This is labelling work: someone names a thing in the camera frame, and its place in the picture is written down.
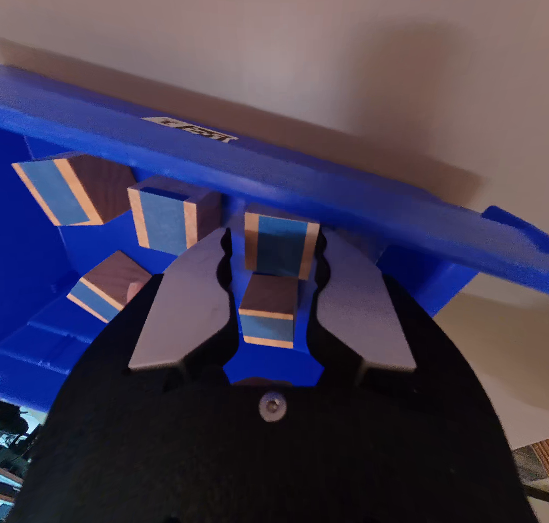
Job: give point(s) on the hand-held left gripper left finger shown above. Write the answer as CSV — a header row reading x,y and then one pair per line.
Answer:
x,y
184,313

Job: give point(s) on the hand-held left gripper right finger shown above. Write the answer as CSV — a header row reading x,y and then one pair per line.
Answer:
x,y
360,313

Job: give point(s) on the wooden cube with blue tape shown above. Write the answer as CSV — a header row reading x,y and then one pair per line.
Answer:
x,y
278,244
165,218
266,326
111,274
55,188

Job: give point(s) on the blue plastic bin with label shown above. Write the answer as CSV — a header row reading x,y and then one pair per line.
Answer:
x,y
300,180

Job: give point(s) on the dark clutter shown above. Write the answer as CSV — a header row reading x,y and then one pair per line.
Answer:
x,y
13,441

